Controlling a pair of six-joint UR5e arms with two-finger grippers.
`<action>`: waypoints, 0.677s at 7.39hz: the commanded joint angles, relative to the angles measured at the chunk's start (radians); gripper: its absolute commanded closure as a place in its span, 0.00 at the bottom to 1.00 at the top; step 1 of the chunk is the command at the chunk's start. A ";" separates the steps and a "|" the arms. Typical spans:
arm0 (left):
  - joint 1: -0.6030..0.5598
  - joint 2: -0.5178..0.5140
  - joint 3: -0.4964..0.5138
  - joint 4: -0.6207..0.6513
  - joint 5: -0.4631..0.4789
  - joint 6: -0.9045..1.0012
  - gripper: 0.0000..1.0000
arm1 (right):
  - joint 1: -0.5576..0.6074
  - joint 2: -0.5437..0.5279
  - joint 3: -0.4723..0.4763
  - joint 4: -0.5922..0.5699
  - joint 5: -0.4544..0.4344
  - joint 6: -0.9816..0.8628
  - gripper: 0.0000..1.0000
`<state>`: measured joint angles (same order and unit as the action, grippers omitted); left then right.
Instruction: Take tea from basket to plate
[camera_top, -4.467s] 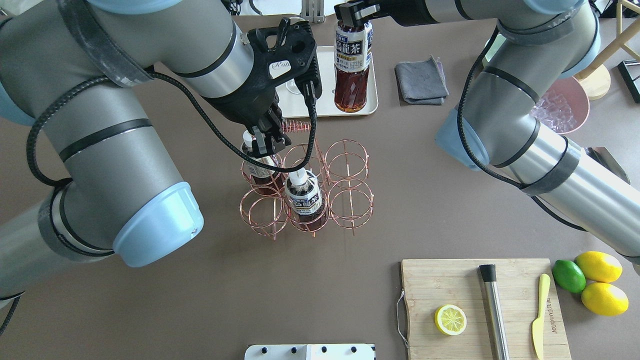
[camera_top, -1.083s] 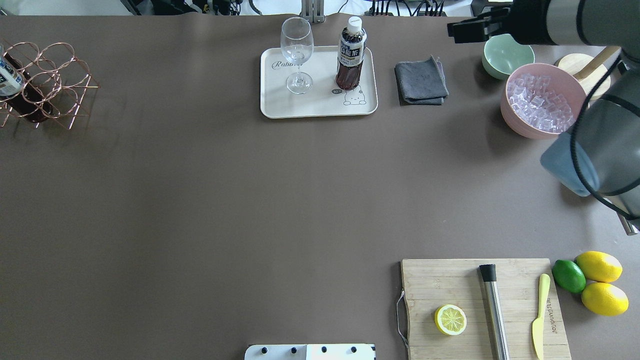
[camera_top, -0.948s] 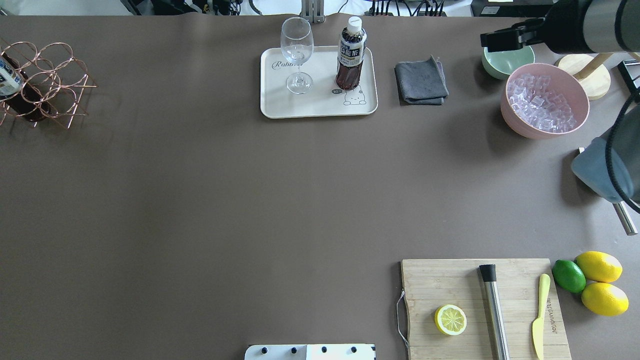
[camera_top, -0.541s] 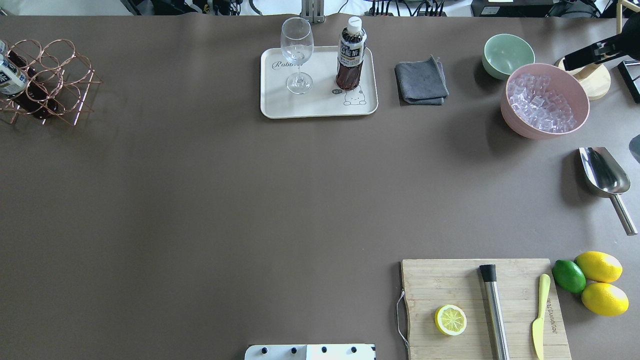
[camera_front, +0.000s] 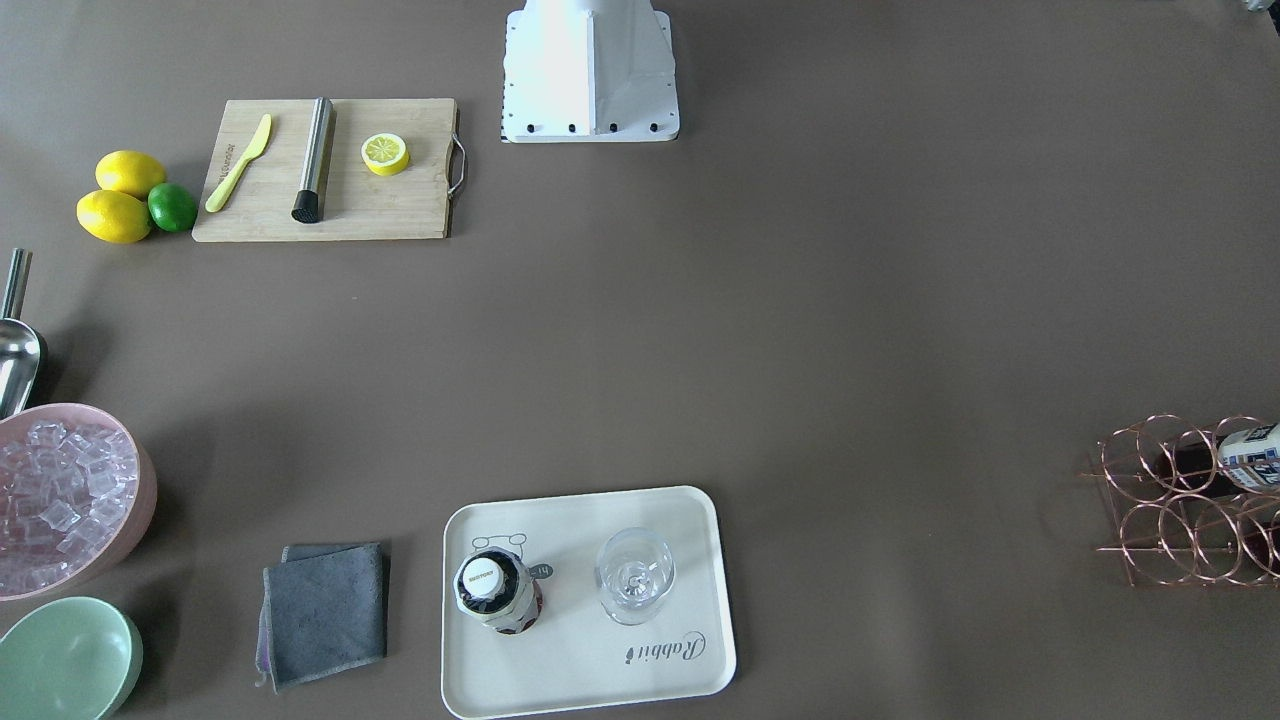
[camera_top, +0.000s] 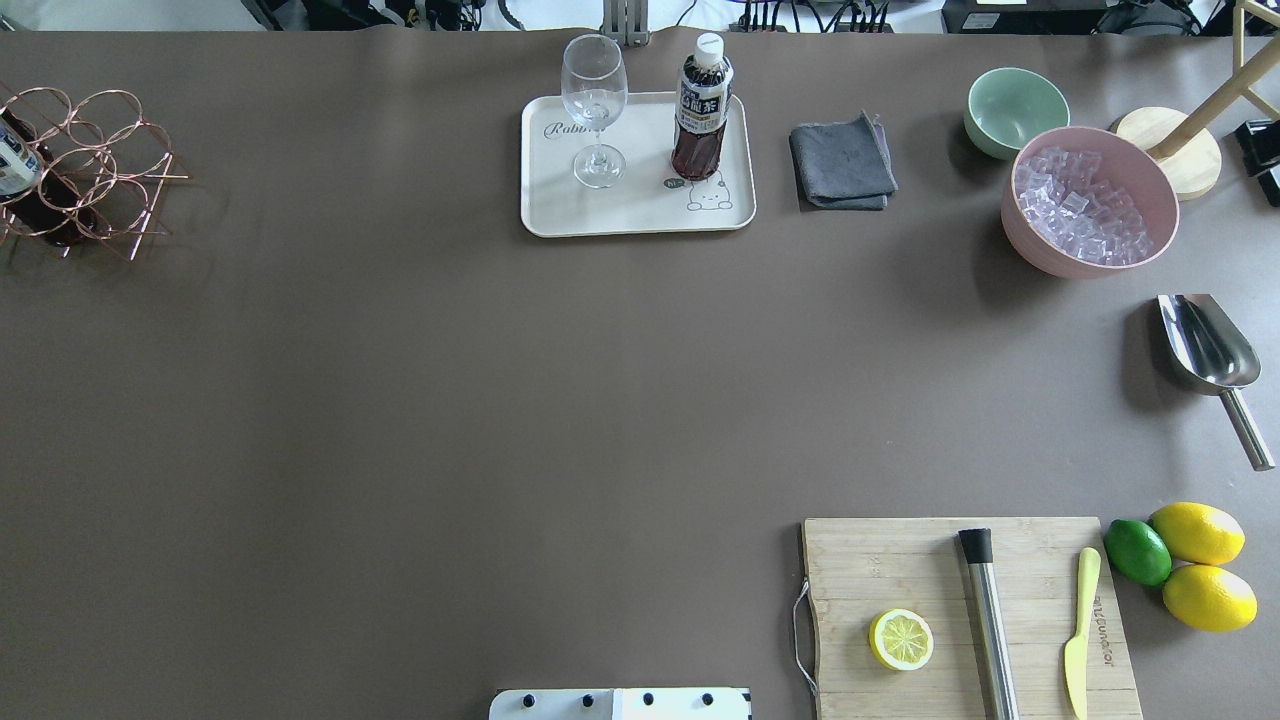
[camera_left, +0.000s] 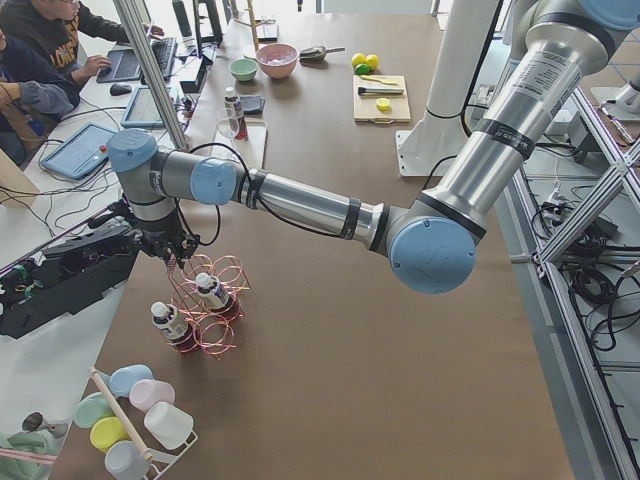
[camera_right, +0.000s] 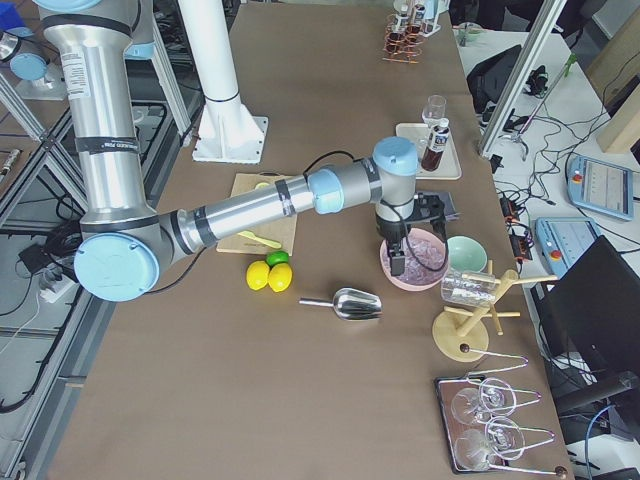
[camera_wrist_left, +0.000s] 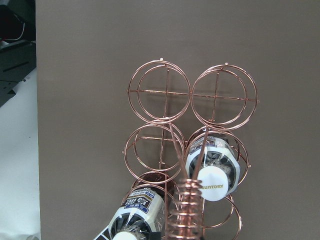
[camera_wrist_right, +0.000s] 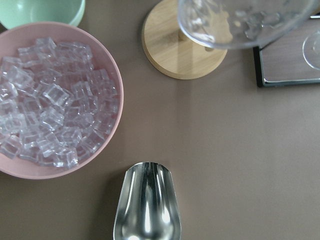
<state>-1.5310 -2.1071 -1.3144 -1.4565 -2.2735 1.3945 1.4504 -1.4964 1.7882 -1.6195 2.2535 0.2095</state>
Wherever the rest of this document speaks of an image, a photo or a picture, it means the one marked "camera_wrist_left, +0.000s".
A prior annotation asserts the tea bottle far basket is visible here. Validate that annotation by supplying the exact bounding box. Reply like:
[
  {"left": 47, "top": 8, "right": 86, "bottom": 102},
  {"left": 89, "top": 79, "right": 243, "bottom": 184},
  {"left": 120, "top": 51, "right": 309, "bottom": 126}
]
[{"left": 93, "top": 174, "right": 181, "bottom": 240}]

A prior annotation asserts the tea bottle centre basket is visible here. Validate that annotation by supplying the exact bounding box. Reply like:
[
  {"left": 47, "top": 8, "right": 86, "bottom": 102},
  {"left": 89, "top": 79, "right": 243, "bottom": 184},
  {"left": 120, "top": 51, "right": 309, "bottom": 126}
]
[{"left": 197, "top": 129, "right": 241, "bottom": 202}]

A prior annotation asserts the black equipment case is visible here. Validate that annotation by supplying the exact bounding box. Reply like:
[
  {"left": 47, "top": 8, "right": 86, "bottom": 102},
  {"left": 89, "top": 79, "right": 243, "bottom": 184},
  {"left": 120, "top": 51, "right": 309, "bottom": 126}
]
[{"left": 0, "top": 0, "right": 37, "bottom": 106}]

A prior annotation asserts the tea bottle basket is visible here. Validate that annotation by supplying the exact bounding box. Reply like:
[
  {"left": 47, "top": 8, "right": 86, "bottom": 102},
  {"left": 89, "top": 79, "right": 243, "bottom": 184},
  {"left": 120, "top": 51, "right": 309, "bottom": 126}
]
[
  {"left": 197, "top": 129, "right": 241, "bottom": 202},
  {"left": 93, "top": 174, "right": 181, "bottom": 240}
]

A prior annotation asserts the copper wire bottle basket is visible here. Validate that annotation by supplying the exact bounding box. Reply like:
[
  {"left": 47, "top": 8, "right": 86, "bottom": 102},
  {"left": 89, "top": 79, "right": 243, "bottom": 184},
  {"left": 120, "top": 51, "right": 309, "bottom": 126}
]
[{"left": 123, "top": 59, "right": 258, "bottom": 240}]

